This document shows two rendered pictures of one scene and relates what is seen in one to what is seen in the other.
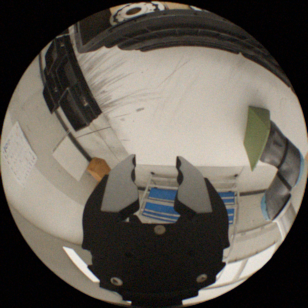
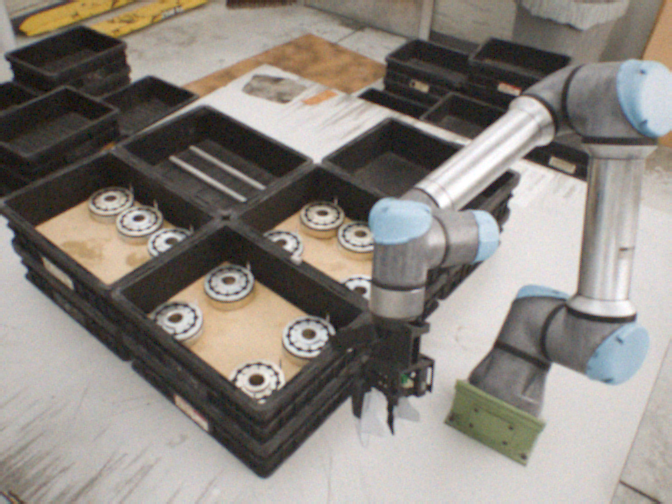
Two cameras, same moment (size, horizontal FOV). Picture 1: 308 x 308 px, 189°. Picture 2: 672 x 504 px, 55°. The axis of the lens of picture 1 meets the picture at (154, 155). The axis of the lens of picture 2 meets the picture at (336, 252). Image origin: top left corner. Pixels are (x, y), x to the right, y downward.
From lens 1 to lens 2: 100 cm
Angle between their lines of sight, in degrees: 97
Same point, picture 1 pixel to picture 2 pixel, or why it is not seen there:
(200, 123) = not seen: outside the picture
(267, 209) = (593, 352)
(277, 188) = (558, 348)
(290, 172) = (528, 325)
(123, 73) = not seen: outside the picture
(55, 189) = not seen: outside the picture
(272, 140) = (480, 376)
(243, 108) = (443, 434)
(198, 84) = (370, 472)
